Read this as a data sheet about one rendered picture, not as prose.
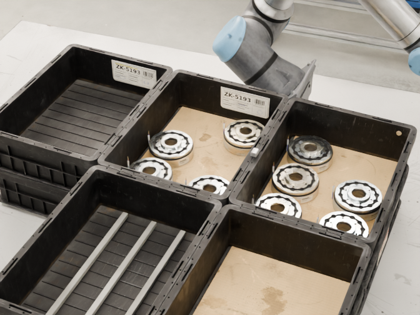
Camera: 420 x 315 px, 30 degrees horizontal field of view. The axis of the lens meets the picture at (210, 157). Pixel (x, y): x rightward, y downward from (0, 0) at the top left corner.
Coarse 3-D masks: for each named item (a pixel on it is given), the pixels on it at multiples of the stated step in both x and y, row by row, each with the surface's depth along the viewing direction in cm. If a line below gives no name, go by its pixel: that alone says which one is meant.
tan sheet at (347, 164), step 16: (336, 160) 181; (352, 160) 181; (368, 160) 181; (384, 160) 181; (320, 176) 177; (336, 176) 177; (352, 176) 177; (368, 176) 177; (384, 176) 177; (320, 192) 172; (384, 192) 172; (304, 208) 169; (320, 208) 169; (368, 224) 165
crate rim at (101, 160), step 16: (208, 80) 189; (224, 80) 189; (272, 96) 184; (144, 112) 179; (128, 128) 174; (112, 144) 169; (144, 176) 161; (240, 176) 161; (208, 192) 157; (224, 192) 157
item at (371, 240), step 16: (288, 112) 179; (352, 112) 178; (272, 128) 174; (256, 160) 165; (400, 160) 165; (400, 176) 162; (240, 192) 158; (256, 208) 154; (384, 208) 154; (304, 224) 150; (320, 224) 150; (368, 240) 147
